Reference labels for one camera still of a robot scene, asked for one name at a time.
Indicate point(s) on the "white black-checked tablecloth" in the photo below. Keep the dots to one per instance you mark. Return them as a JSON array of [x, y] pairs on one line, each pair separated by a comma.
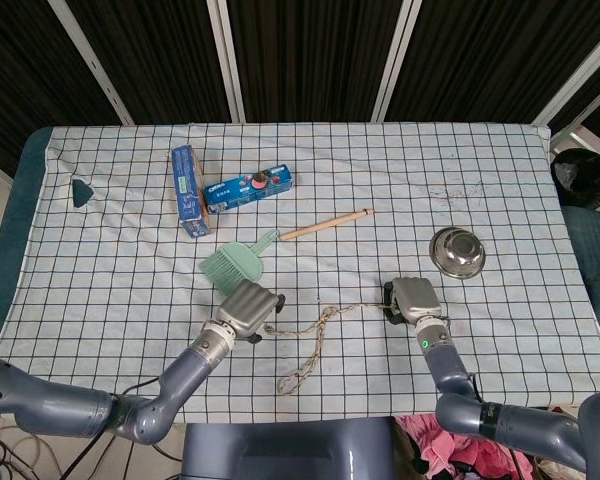
[[130, 300]]

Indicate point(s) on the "stainless steel bowl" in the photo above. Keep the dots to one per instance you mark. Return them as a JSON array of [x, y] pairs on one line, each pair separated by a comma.
[[457, 252]]

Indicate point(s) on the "blue-grey robot torso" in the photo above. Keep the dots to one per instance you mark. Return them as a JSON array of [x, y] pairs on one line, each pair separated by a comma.
[[280, 450]]

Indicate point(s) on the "white double partition post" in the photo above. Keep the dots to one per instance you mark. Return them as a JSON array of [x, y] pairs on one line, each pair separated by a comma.
[[227, 65]]

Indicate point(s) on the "pink cloth pile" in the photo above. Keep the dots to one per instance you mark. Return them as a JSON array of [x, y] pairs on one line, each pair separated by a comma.
[[460, 445]]

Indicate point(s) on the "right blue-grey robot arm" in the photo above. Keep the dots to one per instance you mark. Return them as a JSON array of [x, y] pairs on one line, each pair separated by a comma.
[[450, 370]]

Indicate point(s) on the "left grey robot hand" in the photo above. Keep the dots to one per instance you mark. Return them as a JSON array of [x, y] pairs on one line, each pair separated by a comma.
[[247, 307]]

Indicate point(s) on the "black plastic bag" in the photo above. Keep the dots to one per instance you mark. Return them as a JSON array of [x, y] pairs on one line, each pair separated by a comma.
[[585, 177]]

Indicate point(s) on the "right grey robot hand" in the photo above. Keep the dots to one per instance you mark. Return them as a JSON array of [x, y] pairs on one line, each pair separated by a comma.
[[415, 300]]

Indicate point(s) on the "blue Oreo cookie box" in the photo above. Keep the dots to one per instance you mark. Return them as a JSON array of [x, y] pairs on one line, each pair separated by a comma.
[[250, 192]]

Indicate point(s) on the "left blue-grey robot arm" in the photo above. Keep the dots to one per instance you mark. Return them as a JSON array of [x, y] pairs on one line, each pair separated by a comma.
[[190, 365]]

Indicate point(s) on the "tall blue carton box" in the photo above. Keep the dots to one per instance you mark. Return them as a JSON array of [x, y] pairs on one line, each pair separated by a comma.
[[187, 195]]

